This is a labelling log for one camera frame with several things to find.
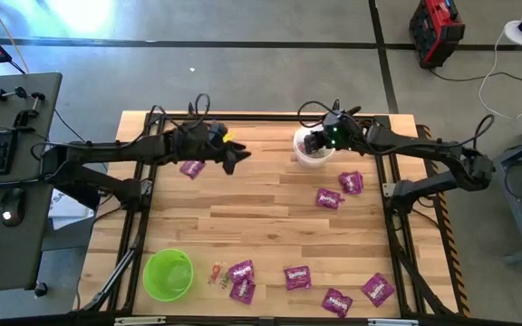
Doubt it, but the purple Skittles candy pack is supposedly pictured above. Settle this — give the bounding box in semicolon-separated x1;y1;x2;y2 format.
227;259;256;285
315;187;344;211
361;272;396;308
179;159;207;180
228;279;256;305
321;287;353;319
338;170;365;196
283;264;313;292

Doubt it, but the black camera cable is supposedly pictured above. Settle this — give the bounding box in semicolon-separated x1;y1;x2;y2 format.
188;92;211;121
296;100;334;129

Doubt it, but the silver metal bracket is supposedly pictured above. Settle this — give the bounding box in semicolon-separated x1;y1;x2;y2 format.
113;316;167;326
367;318;420;326

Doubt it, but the black floor cable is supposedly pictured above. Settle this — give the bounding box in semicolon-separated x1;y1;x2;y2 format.
428;67;522;101

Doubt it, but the dark grey desk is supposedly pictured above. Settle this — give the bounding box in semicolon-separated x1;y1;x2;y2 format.
0;72;63;291

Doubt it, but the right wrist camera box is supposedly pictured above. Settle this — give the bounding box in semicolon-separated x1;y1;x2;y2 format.
323;110;351;137

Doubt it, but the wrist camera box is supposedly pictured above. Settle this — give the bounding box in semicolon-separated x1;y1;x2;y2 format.
323;110;351;137
207;120;227;140

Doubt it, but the clear gummy candy pack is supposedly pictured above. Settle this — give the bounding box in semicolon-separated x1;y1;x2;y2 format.
207;262;231;290

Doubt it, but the white plastic bucket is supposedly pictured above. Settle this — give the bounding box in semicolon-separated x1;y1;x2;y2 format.
292;124;337;169

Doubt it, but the yellow black hazard strip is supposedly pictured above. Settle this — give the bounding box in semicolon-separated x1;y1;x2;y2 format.
416;124;471;317

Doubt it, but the red black toolbox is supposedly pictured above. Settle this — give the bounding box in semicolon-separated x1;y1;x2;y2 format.
408;0;466;70

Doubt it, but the yellow cord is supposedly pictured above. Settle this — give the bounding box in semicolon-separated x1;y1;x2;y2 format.
0;0;29;74

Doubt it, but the black desk cable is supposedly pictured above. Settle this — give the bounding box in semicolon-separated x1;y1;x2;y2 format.
54;108;85;144

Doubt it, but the white paper box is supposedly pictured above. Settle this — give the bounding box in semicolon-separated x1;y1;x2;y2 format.
47;187;97;231

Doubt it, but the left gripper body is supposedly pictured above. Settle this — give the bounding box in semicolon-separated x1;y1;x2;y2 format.
172;120;234;163

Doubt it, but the white floor cable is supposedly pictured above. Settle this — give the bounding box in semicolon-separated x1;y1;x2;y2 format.
477;31;522;120

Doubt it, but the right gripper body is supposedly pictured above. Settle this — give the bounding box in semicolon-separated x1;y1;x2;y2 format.
319;129;365;154

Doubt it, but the green plastic bucket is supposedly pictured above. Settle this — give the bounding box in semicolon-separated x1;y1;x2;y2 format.
141;247;195;303

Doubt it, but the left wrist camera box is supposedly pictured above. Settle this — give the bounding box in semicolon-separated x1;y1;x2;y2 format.
207;120;227;140

